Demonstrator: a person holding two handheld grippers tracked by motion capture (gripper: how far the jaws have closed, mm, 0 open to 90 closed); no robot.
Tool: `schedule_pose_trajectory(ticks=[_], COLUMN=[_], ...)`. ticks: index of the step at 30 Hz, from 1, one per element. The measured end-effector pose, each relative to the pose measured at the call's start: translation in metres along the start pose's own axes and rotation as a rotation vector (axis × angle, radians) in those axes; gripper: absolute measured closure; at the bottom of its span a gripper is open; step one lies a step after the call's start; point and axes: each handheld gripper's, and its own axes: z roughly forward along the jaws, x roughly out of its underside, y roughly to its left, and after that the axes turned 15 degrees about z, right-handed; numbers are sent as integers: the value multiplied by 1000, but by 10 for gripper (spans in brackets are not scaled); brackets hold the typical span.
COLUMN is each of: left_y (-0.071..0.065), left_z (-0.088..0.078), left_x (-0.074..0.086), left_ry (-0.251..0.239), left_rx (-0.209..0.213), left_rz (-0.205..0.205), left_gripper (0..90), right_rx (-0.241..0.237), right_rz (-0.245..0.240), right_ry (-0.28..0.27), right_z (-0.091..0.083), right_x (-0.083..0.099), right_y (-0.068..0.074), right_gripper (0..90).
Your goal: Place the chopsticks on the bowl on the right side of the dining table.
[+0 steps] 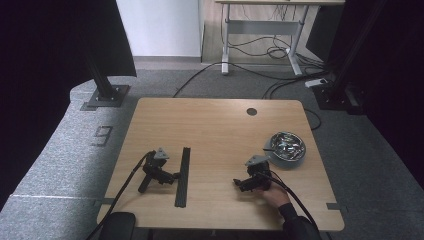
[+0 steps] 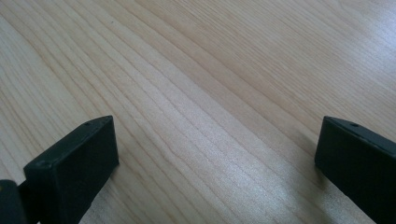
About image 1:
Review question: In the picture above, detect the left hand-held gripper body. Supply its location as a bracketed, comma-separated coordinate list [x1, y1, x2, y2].
[137, 147, 175, 194]

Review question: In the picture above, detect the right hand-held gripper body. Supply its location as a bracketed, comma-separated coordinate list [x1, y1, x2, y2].
[244, 154, 273, 192]

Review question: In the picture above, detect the row of black sticks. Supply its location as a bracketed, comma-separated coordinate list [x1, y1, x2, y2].
[174, 146, 192, 209]

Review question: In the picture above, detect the metal bowl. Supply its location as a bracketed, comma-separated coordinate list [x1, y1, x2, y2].
[263, 130, 307, 169]

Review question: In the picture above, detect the person's right hand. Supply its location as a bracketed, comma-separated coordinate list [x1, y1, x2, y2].
[257, 181, 292, 210]

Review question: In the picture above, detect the black metal stand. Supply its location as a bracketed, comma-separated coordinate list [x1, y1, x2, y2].
[79, 49, 131, 112]
[312, 0, 389, 116]

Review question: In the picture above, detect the white power strip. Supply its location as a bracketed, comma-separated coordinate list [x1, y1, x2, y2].
[304, 77, 330, 89]

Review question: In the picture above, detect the black curtain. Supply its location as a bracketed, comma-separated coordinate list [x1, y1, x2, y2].
[305, 0, 424, 188]
[0, 0, 138, 209]

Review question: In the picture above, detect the white desk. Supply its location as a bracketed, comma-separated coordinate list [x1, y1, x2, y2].
[214, 0, 346, 77]

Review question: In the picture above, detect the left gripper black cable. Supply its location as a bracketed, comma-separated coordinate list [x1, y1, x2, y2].
[85, 150, 157, 240]

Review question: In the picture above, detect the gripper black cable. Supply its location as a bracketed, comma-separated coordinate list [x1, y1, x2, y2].
[85, 150, 157, 240]
[263, 170, 319, 229]

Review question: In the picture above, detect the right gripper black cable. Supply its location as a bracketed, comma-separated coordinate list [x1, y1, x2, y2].
[263, 170, 319, 229]

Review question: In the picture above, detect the black cable beside table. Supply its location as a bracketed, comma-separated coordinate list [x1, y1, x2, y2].
[303, 107, 323, 131]

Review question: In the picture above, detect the long black floor cable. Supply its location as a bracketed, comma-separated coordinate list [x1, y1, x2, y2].
[172, 61, 331, 99]

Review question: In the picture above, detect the tangle of black cables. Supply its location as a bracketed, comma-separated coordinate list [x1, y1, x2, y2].
[219, 4, 326, 69]

